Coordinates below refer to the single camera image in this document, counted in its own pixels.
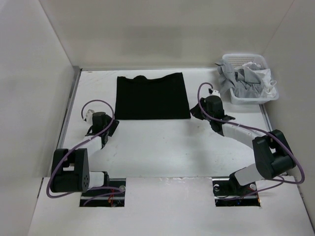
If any black tank top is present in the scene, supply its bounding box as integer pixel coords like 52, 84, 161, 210
115, 72, 191, 120

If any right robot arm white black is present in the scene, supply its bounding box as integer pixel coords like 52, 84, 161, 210
190, 95, 296, 195

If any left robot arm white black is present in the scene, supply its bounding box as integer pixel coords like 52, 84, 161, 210
49, 112, 119, 196

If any grey tank top in basket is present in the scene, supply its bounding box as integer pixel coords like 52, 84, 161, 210
216, 59, 262, 98

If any white tank top in basket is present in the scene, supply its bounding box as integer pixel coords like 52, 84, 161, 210
243, 62, 277, 98

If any white plastic laundry basket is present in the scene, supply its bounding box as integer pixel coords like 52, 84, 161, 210
218, 54, 279, 105

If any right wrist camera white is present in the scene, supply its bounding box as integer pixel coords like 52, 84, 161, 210
208, 88, 221, 97

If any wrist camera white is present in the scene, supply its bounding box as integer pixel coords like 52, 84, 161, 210
208, 88, 221, 97
84, 109, 95, 124

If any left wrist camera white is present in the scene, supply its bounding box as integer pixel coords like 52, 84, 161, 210
84, 109, 95, 124

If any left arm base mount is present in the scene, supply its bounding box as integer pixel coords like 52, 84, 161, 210
79, 178, 126, 207

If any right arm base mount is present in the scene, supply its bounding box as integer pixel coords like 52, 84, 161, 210
212, 177, 260, 207

